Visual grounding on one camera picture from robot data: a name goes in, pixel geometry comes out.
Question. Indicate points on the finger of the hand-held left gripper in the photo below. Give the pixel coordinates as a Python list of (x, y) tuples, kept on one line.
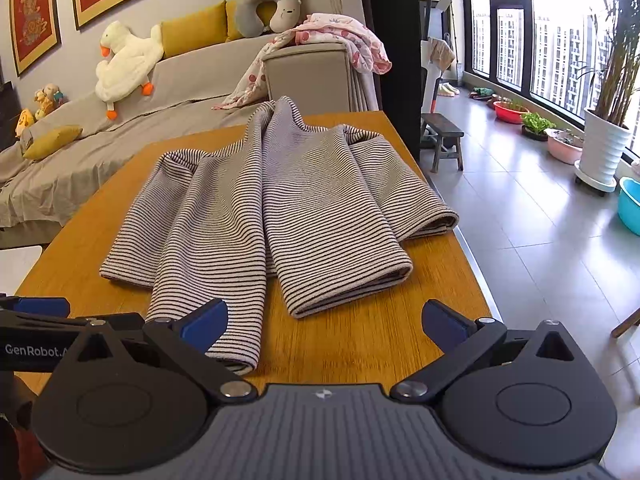
[(40, 306)]

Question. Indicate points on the striped knit garment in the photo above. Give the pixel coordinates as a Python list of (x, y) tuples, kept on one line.
[(300, 200)]

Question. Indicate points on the grey fabric sofa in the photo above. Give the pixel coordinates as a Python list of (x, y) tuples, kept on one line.
[(200, 90)]

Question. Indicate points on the small yellow plush toy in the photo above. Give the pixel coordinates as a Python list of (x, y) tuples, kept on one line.
[(24, 122)]

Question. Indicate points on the dark shoes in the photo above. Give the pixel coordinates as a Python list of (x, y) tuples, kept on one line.
[(480, 93)]

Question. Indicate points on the teal plastic basin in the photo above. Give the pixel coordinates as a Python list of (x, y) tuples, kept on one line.
[(631, 207)]

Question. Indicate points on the tall bamboo plant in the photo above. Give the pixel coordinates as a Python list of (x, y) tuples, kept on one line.
[(617, 45)]

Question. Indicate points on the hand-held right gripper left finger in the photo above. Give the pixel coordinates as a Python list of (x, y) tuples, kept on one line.
[(205, 322)]

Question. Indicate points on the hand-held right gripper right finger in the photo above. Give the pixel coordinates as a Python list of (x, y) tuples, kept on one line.
[(445, 322)]

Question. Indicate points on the pale slippers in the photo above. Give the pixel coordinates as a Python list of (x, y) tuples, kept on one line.
[(448, 90)]

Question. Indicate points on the grey neck pillow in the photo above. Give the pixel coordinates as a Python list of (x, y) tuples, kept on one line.
[(247, 17)]

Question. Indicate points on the white duck plush toy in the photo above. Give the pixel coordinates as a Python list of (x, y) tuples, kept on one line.
[(125, 67)]

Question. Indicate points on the beige hanging cloth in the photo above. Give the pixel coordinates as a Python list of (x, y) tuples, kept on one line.
[(442, 55)]

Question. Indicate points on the pink floral blanket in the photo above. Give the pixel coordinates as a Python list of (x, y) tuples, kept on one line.
[(345, 35)]

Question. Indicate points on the red plastic basin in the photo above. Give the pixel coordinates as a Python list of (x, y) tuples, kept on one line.
[(510, 114)]

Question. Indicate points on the large mustard yellow cushion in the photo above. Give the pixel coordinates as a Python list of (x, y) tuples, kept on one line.
[(192, 30)]

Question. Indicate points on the white marble coffee table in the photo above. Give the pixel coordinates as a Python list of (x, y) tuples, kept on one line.
[(17, 267)]

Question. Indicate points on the small colourful plush toys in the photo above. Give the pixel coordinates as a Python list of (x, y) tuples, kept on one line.
[(47, 100)]

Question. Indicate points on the pink plastic basin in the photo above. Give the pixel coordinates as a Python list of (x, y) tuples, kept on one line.
[(562, 147)]

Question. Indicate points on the dark wooden stool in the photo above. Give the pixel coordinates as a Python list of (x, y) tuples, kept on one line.
[(442, 132)]

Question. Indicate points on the beige bear face pillow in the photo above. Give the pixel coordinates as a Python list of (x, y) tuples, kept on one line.
[(286, 12)]

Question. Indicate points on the small yellow throw pillow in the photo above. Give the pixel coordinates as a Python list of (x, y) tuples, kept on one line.
[(52, 142)]

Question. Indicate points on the wooden chair leg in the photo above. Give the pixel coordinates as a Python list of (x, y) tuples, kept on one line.
[(627, 322)]

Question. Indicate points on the black cabinet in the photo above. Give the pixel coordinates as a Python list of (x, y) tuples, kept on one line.
[(7, 107)]

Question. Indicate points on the tray of green plants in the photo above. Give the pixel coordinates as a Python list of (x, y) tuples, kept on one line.
[(537, 125)]

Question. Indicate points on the white ribbed plant pot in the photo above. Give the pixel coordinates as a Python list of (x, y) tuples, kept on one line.
[(602, 147)]

